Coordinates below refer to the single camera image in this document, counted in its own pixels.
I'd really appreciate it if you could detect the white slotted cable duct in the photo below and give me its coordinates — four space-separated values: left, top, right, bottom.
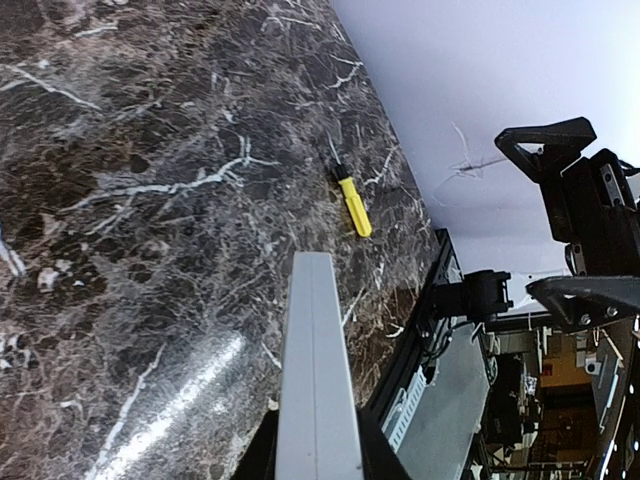
382 368 427 453

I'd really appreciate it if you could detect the black front table rail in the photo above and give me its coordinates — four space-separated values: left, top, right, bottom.
362 227 464 441

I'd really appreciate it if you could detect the white remote control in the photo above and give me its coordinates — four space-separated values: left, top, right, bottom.
275 252 364 479

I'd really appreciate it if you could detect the yellow handled screwdriver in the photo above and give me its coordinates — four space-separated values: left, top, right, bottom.
326 131 373 238

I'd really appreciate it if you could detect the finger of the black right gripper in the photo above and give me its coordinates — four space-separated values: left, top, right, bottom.
494 117 597 185
526 276 639 333

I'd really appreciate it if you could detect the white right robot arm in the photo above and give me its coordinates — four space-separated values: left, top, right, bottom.
495 117 639 479

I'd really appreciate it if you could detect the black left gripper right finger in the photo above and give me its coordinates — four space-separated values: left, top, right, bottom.
357 408 410 480

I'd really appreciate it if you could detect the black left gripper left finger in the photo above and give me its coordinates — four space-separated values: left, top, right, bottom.
239 410 279 480

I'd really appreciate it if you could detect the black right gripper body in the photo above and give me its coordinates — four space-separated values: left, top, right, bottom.
540 149 639 277

